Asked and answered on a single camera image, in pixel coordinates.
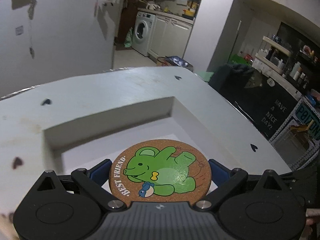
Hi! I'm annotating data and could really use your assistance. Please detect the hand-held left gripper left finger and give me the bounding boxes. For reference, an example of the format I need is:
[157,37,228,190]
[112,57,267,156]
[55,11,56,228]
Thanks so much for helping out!
[35,159,128,209]

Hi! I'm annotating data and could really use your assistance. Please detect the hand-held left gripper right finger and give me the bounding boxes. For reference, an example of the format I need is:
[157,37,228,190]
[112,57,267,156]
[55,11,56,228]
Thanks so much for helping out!
[195,159,284,210]

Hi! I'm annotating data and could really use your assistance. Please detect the white storage box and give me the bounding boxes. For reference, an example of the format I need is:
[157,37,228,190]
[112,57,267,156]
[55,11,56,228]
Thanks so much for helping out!
[42,95,240,180]

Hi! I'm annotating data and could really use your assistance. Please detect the cork coaster with green bear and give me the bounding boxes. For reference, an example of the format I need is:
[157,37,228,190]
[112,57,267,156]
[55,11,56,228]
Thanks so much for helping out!
[109,139,213,204]

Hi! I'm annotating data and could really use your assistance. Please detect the person's right hand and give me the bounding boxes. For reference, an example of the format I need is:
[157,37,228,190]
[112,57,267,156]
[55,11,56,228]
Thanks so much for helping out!
[305,209,320,240]

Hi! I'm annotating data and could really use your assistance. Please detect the clear plastic bin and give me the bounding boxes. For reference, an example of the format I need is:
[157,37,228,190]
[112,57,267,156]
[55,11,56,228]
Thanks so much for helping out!
[272,122,317,170]

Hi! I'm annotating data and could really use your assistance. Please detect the green lettered plate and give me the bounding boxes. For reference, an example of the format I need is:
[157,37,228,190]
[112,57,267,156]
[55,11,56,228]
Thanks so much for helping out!
[295,97,320,141]

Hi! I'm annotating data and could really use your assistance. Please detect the black lettered board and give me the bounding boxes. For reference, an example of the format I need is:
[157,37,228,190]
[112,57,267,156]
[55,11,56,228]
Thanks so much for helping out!
[255,80,299,140]

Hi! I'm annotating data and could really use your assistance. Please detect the chair with black cloth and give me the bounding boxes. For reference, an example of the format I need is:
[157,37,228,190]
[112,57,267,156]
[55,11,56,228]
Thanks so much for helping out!
[209,64,299,140]

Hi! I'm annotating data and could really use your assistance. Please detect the bright green shopping bag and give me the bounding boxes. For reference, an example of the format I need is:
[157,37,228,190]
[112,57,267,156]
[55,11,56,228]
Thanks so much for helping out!
[228,53,253,67]

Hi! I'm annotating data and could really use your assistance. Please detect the blue patterned box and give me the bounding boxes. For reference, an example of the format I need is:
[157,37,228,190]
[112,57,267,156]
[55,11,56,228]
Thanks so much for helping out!
[166,56,190,67]

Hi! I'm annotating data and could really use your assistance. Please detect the white shelf rack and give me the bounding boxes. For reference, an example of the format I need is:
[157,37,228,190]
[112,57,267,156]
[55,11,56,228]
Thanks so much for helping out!
[251,35,303,100]

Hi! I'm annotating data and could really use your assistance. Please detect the white mop pole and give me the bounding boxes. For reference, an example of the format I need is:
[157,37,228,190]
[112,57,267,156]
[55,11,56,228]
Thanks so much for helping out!
[231,20,242,64]

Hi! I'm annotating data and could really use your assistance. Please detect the pale green plastic bag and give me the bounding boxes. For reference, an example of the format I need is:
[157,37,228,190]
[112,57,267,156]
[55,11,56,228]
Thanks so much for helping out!
[124,27,134,48]

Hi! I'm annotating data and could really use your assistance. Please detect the white lower kitchen cabinets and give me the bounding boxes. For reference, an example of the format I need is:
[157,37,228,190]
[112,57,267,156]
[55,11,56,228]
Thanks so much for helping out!
[148,14,195,60]

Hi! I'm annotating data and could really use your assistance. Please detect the white washing machine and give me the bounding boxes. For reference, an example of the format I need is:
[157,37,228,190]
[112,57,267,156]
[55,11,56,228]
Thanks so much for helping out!
[132,11,156,57]

